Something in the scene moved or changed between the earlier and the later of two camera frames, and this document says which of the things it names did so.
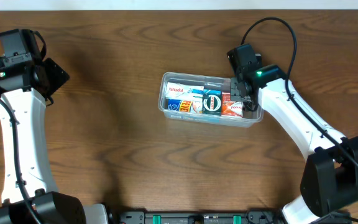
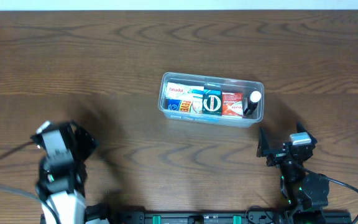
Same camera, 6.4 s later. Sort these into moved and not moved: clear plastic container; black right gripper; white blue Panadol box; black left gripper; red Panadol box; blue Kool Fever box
Moved: black left gripper; black right gripper
Not moved: blue Kool Fever box; white blue Panadol box; red Panadol box; clear plastic container
